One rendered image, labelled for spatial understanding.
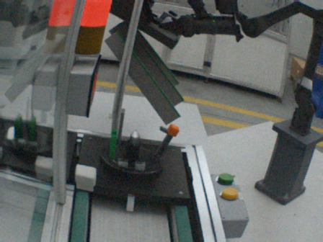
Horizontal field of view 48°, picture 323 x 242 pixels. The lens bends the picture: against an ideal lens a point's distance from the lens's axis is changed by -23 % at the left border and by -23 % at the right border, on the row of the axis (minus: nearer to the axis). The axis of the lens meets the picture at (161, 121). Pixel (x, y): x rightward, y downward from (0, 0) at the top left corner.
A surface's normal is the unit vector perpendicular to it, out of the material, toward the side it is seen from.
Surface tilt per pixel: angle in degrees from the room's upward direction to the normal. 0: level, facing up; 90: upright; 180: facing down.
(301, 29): 90
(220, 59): 90
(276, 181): 90
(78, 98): 90
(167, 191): 0
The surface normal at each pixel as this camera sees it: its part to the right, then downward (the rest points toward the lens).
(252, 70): -0.09, 0.36
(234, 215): 0.17, -0.91
